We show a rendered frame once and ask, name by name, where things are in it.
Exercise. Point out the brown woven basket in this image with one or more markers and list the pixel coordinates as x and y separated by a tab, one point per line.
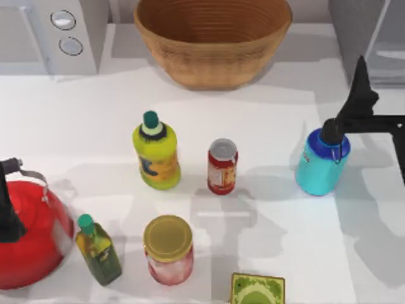
215	60

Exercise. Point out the blue bottle with black cap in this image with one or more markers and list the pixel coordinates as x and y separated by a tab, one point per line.
319	168

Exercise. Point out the yellow-green bottle with green cap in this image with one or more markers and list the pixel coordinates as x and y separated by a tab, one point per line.
158	158

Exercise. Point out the green square coaster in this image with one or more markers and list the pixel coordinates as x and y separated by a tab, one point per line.
257	289

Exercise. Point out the small round microwave knob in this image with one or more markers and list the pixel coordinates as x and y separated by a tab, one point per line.
71	46

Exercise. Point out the grey cabinet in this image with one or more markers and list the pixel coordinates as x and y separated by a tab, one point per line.
357	28

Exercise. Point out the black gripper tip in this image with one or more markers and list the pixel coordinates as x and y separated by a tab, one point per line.
8	206

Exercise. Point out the red kettle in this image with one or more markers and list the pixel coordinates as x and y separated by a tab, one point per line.
31	253

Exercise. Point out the pale microwave oven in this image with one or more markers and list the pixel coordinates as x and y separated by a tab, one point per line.
25	38

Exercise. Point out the pink jar with gold lid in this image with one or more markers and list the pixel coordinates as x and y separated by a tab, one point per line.
169	253

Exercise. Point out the large round microwave knob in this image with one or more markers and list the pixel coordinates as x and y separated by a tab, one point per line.
63	20

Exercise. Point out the red and white can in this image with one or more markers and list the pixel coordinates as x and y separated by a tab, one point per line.
222	171

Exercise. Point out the green oil bottle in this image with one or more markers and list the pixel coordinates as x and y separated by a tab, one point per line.
99	253

